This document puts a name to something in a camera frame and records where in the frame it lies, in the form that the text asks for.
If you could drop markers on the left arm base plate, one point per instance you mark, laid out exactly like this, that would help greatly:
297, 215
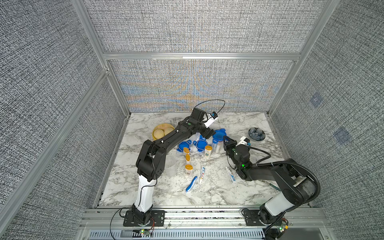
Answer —
154, 218

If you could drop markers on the right cream bun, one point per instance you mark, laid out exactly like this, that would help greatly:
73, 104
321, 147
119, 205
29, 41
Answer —
168, 130

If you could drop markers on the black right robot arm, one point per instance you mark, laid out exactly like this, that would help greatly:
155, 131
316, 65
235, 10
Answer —
297, 184

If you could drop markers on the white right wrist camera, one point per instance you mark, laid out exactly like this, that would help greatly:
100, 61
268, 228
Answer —
244, 141

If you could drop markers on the toothpaste tube vertical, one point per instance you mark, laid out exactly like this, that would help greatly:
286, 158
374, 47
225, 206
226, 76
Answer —
231, 176

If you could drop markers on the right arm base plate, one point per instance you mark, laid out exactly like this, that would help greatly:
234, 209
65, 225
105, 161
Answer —
255, 217

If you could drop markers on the yellow steamer basket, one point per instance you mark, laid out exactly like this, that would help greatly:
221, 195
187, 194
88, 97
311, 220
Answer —
162, 127

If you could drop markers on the orange cap bottle upright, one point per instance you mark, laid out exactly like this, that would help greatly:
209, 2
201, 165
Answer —
208, 151

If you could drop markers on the toothpaste tube horizontal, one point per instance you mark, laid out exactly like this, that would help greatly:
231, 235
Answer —
202, 175

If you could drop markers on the blue lid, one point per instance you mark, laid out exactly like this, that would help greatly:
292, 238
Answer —
219, 135
184, 144
201, 144

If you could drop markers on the cream bun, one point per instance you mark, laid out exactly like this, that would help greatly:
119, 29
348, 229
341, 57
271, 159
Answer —
158, 134
168, 130

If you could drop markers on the clear cup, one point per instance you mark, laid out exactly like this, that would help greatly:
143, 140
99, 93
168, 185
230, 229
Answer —
218, 146
171, 165

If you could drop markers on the orange cap bottle lying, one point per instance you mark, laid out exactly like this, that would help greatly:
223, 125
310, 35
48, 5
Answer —
187, 155

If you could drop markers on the left cream bun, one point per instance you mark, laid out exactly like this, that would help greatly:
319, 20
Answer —
158, 134

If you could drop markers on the green handled fork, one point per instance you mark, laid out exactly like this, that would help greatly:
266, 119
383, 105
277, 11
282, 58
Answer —
273, 186

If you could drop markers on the grey bowl with stones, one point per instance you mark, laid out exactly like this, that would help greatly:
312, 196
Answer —
256, 134

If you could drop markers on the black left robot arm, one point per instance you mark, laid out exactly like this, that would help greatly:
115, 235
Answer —
152, 158

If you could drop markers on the orange cap bottle front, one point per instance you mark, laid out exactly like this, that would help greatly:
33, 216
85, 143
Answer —
189, 169

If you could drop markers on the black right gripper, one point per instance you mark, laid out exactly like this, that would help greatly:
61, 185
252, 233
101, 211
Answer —
232, 143

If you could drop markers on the blue toothbrush left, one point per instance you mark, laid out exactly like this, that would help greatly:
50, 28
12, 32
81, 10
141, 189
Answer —
191, 185

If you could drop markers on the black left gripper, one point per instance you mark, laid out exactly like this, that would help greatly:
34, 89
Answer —
208, 133

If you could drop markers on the aluminium front rail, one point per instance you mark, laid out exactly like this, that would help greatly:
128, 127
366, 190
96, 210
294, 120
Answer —
202, 218

